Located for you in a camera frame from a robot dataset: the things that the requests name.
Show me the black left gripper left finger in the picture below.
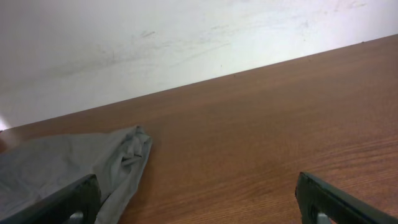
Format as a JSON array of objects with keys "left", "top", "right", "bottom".
[{"left": 1, "top": 174, "right": 101, "bottom": 224}]

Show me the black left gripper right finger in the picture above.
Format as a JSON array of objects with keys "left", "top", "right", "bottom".
[{"left": 295, "top": 172, "right": 397, "bottom": 224}]

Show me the grey folded shirt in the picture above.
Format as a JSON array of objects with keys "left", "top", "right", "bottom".
[{"left": 1, "top": 126, "right": 152, "bottom": 223}]

